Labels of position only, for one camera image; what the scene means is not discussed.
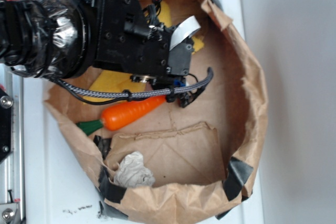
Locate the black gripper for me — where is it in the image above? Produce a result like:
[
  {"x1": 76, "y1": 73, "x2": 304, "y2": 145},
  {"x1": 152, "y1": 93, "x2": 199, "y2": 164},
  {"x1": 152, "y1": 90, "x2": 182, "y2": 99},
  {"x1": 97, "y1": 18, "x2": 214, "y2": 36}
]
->
[{"x1": 69, "y1": 0, "x2": 201, "y2": 77}]

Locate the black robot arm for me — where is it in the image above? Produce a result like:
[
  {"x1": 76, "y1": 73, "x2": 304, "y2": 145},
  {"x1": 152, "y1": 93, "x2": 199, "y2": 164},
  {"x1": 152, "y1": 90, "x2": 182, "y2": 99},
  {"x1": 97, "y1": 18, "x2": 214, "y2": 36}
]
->
[{"x1": 1, "y1": 0, "x2": 199, "y2": 82}]

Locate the yellow microfiber cloth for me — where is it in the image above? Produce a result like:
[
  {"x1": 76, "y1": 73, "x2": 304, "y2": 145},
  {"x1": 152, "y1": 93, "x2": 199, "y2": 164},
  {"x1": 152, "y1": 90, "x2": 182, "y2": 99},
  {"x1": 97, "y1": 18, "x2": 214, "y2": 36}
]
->
[{"x1": 81, "y1": 0, "x2": 206, "y2": 106}]

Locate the orange toy carrot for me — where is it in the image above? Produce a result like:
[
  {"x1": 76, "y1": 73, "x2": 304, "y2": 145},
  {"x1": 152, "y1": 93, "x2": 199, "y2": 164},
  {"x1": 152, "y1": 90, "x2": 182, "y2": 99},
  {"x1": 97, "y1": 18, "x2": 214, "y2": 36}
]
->
[{"x1": 76, "y1": 95, "x2": 166, "y2": 136}]

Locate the brown paper bag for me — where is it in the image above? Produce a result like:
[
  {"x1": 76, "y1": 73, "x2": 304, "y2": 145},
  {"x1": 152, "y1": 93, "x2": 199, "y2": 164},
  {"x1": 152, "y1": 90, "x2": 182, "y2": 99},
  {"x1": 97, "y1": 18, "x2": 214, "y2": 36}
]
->
[{"x1": 45, "y1": 0, "x2": 268, "y2": 223}]

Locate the crumpled white paper ball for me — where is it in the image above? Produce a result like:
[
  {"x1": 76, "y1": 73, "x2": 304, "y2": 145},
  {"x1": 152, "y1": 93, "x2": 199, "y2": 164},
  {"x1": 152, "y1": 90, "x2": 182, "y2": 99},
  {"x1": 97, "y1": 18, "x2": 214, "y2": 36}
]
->
[{"x1": 113, "y1": 151, "x2": 155, "y2": 188}]

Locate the grey braided cable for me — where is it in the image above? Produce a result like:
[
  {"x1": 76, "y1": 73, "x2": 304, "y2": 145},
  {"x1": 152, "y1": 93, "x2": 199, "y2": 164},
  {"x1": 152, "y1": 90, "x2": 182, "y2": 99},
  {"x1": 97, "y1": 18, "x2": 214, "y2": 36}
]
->
[{"x1": 56, "y1": 67, "x2": 214, "y2": 102}]

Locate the aluminium extrusion rail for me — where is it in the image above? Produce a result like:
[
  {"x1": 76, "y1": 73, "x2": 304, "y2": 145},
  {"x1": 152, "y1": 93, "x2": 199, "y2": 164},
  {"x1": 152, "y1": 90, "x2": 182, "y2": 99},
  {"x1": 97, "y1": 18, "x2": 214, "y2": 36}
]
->
[{"x1": 1, "y1": 63, "x2": 26, "y2": 223}]

